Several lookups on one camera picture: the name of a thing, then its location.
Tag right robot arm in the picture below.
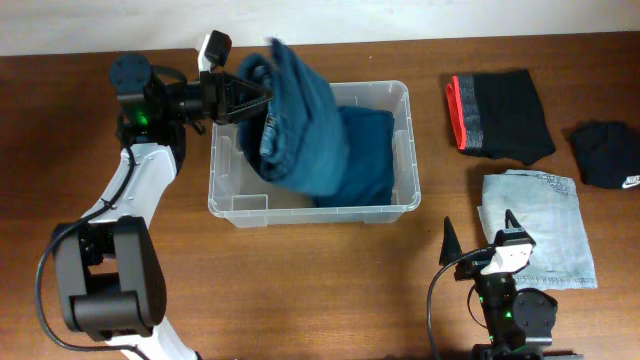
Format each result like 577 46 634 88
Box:
427 210 584 360

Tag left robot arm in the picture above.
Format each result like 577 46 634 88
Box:
42 53 272 359

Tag black garment white logo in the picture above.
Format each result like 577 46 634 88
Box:
569 121 639 190

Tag black shorts red waistband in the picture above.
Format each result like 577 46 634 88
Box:
445 69 556 166

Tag folded light grey jeans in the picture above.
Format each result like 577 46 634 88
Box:
478 169 598 291

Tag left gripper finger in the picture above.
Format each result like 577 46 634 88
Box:
223 72 273 100
227 98 271 124

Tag blue denim jeans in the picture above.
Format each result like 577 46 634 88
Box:
237 38 349 196

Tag dark teal shirt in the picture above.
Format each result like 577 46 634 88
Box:
313 106 395 208

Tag clear plastic storage bin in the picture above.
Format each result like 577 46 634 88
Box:
208 80 421 228

